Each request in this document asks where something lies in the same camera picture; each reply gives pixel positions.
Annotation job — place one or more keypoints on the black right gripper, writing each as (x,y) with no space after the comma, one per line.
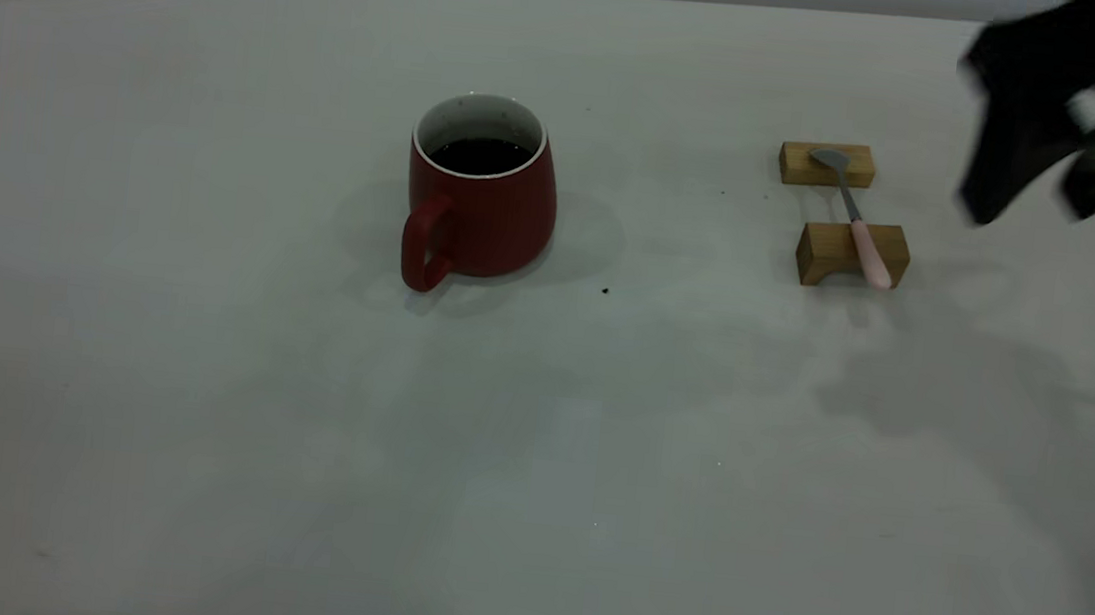
(1085,48)

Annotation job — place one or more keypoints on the red ceramic mug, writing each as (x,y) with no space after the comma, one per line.
(495,222)

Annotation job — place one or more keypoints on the arched wooden block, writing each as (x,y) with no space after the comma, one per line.
(820,248)

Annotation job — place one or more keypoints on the flat wooden block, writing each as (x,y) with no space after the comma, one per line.
(797,167)

